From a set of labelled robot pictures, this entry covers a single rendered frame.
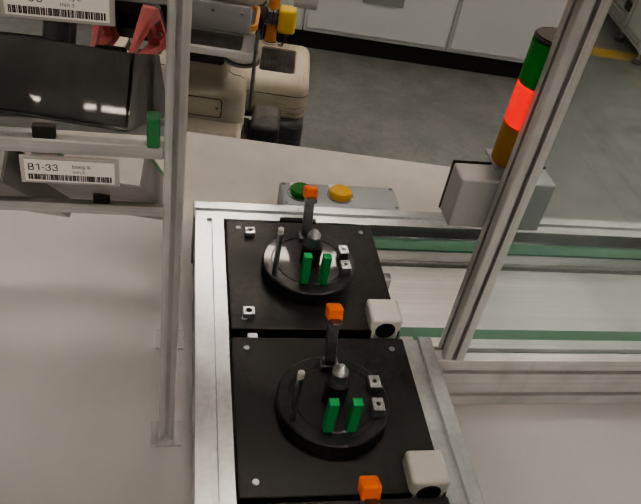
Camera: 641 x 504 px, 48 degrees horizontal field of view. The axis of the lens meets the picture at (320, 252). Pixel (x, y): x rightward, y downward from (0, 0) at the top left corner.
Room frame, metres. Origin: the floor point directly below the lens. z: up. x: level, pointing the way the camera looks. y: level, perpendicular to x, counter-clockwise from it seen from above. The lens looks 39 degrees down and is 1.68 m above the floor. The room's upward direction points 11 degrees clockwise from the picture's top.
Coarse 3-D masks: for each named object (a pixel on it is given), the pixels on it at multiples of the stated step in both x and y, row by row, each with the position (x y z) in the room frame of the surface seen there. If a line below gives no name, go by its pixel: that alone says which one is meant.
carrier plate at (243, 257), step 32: (256, 224) 0.92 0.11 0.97; (288, 224) 0.93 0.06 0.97; (320, 224) 0.95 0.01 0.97; (256, 256) 0.84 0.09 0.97; (352, 256) 0.88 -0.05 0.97; (256, 288) 0.77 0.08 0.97; (352, 288) 0.81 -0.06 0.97; (384, 288) 0.82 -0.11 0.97; (256, 320) 0.71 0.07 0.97; (288, 320) 0.72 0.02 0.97; (320, 320) 0.73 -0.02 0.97; (352, 320) 0.74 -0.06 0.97
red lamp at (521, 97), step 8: (520, 88) 0.75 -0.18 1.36; (512, 96) 0.76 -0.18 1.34; (520, 96) 0.75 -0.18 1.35; (528, 96) 0.74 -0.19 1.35; (512, 104) 0.75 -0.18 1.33; (520, 104) 0.74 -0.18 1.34; (528, 104) 0.74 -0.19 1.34; (512, 112) 0.75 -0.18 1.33; (520, 112) 0.74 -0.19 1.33; (512, 120) 0.75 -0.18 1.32; (520, 120) 0.74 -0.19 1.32
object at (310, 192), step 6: (306, 186) 0.90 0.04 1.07; (312, 186) 0.91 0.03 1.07; (306, 192) 0.89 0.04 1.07; (312, 192) 0.89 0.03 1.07; (306, 198) 0.89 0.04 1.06; (312, 198) 0.88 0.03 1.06; (306, 204) 0.89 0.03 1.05; (312, 204) 0.89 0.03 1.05; (306, 210) 0.89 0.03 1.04; (312, 210) 0.89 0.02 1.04; (306, 216) 0.88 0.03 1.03; (312, 216) 0.88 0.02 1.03; (306, 222) 0.88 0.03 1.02; (312, 222) 0.88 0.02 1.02; (306, 228) 0.88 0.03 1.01; (306, 234) 0.87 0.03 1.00
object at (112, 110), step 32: (0, 32) 0.61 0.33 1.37; (0, 64) 0.60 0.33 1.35; (32, 64) 0.60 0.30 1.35; (64, 64) 0.61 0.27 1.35; (96, 64) 0.61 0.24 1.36; (128, 64) 0.61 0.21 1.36; (160, 64) 0.73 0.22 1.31; (0, 96) 0.59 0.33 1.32; (32, 96) 0.59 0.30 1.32; (64, 96) 0.59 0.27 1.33; (96, 96) 0.60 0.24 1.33; (128, 96) 0.60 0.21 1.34; (160, 96) 0.74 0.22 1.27; (128, 128) 0.59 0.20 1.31
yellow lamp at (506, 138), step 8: (504, 120) 0.76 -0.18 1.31; (504, 128) 0.75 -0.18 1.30; (512, 128) 0.75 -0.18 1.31; (504, 136) 0.75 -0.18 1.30; (512, 136) 0.74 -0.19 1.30; (496, 144) 0.76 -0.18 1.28; (504, 144) 0.74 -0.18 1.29; (512, 144) 0.74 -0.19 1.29; (496, 152) 0.75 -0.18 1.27; (504, 152) 0.74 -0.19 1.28; (496, 160) 0.75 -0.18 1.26; (504, 160) 0.74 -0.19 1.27
